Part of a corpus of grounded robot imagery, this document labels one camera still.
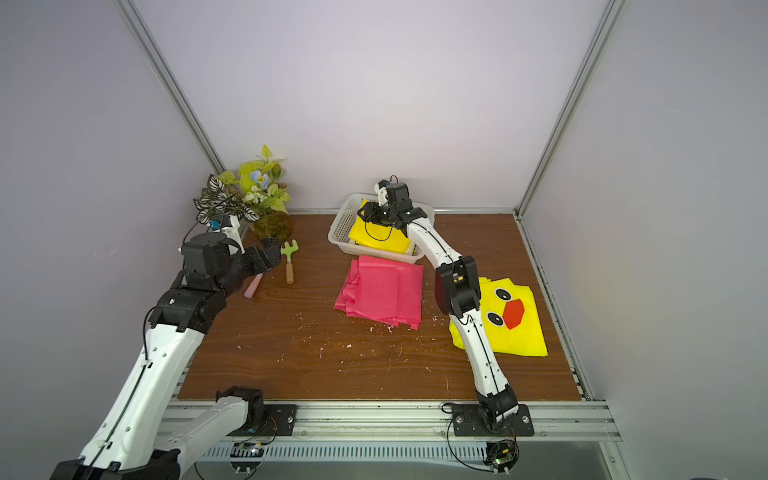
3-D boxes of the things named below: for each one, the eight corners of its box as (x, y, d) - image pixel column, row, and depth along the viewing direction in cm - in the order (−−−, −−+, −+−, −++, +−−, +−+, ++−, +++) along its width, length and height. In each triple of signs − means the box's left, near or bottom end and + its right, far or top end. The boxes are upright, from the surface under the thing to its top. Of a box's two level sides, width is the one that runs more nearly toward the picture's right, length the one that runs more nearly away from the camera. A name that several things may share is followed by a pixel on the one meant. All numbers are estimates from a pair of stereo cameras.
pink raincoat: (336, 315, 94) (333, 308, 90) (354, 262, 107) (353, 254, 104) (418, 330, 90) (419, 323, 86) (426, 273, 104) (427, 265, 100)
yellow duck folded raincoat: (453, 356, 86) (454, 353, 84) (444, 282, 102) (444, 278, 100) (549, 356, 85) (552, 353, 83) (524, 282, 102) (526, 278, 100)
